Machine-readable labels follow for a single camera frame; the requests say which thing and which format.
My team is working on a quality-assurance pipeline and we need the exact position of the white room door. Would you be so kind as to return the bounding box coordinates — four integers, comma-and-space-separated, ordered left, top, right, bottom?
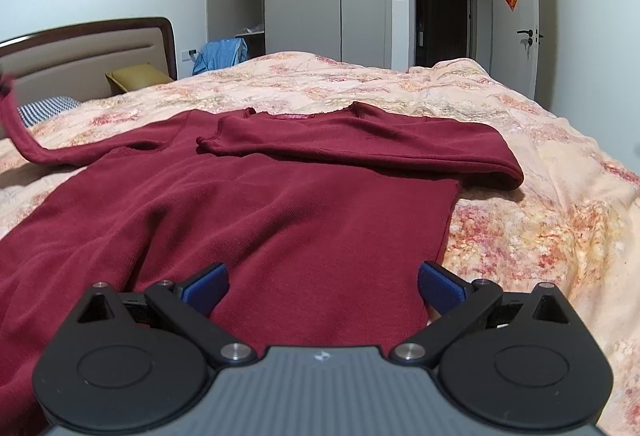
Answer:
489, 0, 556, 113

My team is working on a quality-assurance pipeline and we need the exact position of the light blue garment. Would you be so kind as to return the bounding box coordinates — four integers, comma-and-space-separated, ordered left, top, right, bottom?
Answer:
192, 38, 249, 78

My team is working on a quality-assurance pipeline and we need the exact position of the floral peach blanket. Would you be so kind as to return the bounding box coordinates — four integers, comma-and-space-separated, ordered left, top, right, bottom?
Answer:
0, 51, 640, 436

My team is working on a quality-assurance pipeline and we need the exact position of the blue white striped pillow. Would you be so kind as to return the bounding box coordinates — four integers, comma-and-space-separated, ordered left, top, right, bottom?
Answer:
17, 95, 82, 128

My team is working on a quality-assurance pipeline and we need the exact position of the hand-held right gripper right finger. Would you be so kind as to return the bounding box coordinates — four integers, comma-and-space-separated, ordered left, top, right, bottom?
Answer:
391, 261, 572, 365

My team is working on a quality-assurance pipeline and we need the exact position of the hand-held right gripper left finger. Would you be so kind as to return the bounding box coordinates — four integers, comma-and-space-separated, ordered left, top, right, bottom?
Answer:
75, 262, 257, 366

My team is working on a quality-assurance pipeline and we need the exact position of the dark red knit sweater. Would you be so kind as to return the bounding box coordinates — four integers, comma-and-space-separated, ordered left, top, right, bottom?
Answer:
0, 76, 525, 428

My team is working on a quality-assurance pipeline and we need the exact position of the padded beige headboard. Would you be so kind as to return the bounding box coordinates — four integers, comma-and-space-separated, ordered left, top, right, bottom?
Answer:
0, 16, 177, 129

